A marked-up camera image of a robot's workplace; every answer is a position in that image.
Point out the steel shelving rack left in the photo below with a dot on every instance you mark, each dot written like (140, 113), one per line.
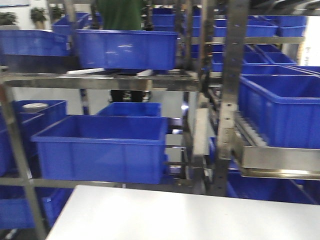
(186, 82)

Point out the steel shelving rack right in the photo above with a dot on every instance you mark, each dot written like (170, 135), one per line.
(234, 140)

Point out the large blue bin right shelf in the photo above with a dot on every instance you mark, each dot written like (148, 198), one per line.
(283, 109)

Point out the steel shelving rack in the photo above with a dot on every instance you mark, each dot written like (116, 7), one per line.
(186, 82)
(234, 140)

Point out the blue bin behind lower left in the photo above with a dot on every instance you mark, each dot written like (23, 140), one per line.
(131, 109)

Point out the blue bin upper left shelf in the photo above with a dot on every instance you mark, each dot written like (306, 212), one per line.
(127, 49)

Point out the person in green sweater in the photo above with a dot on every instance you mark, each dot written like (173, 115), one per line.
(123, 15)

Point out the large blue bin lower left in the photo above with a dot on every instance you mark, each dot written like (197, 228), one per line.
(103, 148)

